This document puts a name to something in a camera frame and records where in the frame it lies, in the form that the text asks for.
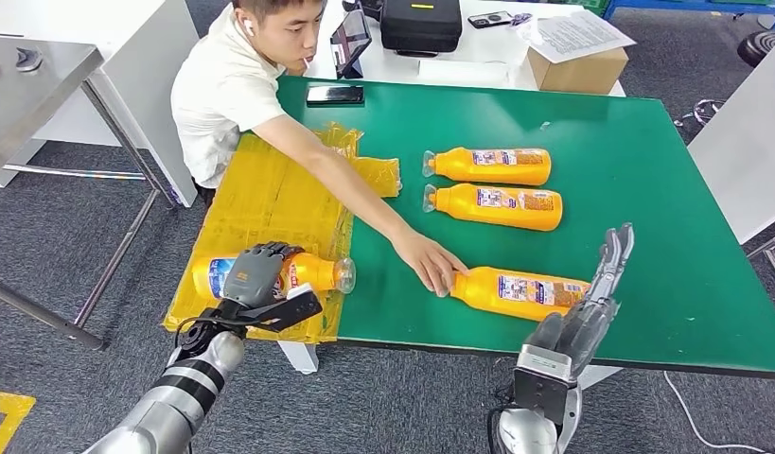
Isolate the dark phone with camera lenses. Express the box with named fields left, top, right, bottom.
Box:
left=467, top=10, right=515, bottom=30

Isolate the brown cardboard box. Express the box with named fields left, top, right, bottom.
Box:
left=525, top=46, right=630, bottom=96

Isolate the person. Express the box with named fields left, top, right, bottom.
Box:
left=170, top=0, right=471, bottom=299

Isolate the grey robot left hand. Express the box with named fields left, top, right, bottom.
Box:
left=222, top=241, right=307, bottom=309

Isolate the grey cable coil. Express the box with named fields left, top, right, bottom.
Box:
left=673, top=97, right=727, bottom=129

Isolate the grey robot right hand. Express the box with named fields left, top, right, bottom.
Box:
left=523, top=222, right=637, bottom=380

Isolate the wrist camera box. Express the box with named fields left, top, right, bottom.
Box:
left=513, top=342, right=581, bottom=428
left=233, top=283, right=324, bottom=335

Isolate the small metal bracket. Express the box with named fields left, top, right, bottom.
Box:
left=13, top=46, right=44, bottom=73

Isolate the orange detergent bottle clear cap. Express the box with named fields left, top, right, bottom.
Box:
left=191, top=250, right=358, bottom=302
left=446, top=266, right=592, bottom=323
left=421, top=147, right=554, bottom=187
left=422, top=183, right=564, bottom=233

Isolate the white side table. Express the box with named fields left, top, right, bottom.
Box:
left=0, top=0, right=201, bottom=209

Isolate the dark tablet on stand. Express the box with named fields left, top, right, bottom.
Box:
left=329, top=7, right=373, bottom=79

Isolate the white desk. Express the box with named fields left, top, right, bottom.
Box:
left=302, top=0, right=626, bottom=97

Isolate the stainless steel table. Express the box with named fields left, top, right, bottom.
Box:
left=0, top=34, right=178, bottom=352

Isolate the blue metal shelf rack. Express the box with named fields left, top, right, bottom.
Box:
left=603, top=0, right=775, bottom=29

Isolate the small black device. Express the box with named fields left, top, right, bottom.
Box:
left=342, top=0, right=385, bottom=21

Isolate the white floor cable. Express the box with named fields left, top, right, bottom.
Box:
left=662, top=371, right=775, bottom=454

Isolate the printed paper sheet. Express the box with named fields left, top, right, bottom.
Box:
left=517, top=9, right=637, bottom=65

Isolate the black smartphone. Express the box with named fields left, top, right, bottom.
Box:
left=306, top=84, right=365, bottom=107

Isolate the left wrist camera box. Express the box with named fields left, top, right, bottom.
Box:
left=233, top=283, right=324, bottom=335

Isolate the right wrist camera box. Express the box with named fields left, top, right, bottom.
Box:
left=513, top=342, right=581, bottom=428

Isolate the black round stool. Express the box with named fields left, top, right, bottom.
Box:
left=735, top=29, right=775, bottom=69

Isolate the white table with metal legs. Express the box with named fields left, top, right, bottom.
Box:
left=686, top=27, right=775, bottom=292

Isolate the white table leg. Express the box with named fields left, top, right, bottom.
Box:
left=574, top=364, right=625, bottom=391
left=276, top=340, right=321, bottom=375

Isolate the person's right hand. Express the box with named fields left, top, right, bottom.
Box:
left=392, top=228, right=471, bottom=298

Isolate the yellow taped cardboard mat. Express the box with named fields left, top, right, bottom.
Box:
left=163, top=123, right=403, bottom=344

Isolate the black carrying case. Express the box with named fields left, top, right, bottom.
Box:
left=379, top=0, right=464, bottom=58

